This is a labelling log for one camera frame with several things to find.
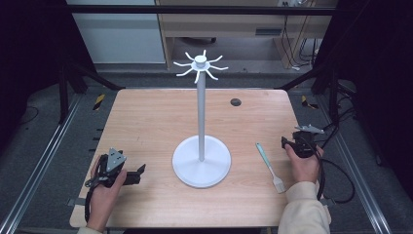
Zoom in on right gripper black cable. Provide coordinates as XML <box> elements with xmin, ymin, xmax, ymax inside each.
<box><xmin>315</xmin><ymin>139</ymin><xmax>357</xmax><ymax>205</ymax></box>

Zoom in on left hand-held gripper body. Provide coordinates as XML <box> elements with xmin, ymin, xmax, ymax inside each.
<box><xmin>85</xmin><ymin>147</ymin><xmax>129</xmax><ymax>189</ymax></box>

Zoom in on white hook stand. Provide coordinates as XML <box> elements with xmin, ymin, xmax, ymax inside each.
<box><xmin>171</xmin><ymin>49</ymin><xmax>233</xmax><ymax>189</ymax></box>

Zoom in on light wooden desk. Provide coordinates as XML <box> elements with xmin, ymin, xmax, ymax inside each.
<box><xmin>155</xmin><ymin>0</ymin><xmax>339</xmax><ymax>70</ymax></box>

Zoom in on black metal stand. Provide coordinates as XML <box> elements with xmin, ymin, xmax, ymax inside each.
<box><xmin>278</xmin><ymin>63</ymin><xmax>343</xmax><ymax>122</ymax></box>
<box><xmin>57</xmin><ymin>61</ymin><xmax>127</xmax><ymax>125</ymax></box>

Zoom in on black curtain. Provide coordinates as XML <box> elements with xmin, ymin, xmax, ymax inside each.
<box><xmin>312</xmin><ymin>0</ymin><xmax>413</xmax><ymax>198</ymax></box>
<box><xmin>0</xmin><ymin>0</ymin><xmax>97</xmax><ymax>154</ymax></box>

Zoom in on white cabinet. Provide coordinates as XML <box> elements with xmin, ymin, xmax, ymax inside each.
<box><xmin>65</xmin><ymin>0</ymin><xmax>167</xmax><ymax>65</ymax></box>

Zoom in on person's left hand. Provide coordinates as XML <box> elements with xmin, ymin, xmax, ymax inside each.
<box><xmin>89</xmin><ymin>169</ymin><xmax>129</xmax><ymax>209</ymax></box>

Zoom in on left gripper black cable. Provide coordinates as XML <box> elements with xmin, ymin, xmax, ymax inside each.
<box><xmin>84</xmin><ymin>181</ymin><xmax>98</xmax><ymax>224</ymax></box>

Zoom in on black hanging cables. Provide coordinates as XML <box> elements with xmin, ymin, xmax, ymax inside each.
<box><xmin>280</xmin><ymin>14</ymin><xmax>321</xmax><ymax>71</ymax></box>

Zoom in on aluminium floor rail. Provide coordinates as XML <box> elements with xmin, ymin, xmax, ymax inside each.
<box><xmin>315</xmin><ymin>94</ymin><xmax>394</xmax><ymax>234</ymax></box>
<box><xmin>0</xmin><ymin>93</ymin><xmax>83</xmax><ymax>234</ymax></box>

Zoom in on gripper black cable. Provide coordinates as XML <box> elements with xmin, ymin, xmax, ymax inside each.
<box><xmin>315</xmin><ymin>139</ymin><xmax>357</xmax><ymax>205</ymax></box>
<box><xmin>84</xmin><ymin>181</ymin><xmax>98</xmax><ymax>224</ymax></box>

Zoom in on black horizontal frame bar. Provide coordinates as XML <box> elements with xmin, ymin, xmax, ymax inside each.
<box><xmin>64</xmin><ymin>4</ymin><xmax>339</xmax><ymax>17</ymax></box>

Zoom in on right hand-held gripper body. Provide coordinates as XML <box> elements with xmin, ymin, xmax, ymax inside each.
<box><xmin>291</xmin><ymin>124</ymin><xmax>325</xmax><ymax>160</ymax></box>

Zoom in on person's right hand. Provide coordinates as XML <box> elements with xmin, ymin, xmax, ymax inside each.
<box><xmin>284</xmin><ymin>145</ymin><xmax>325</xmax><ymax>184</ymax></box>

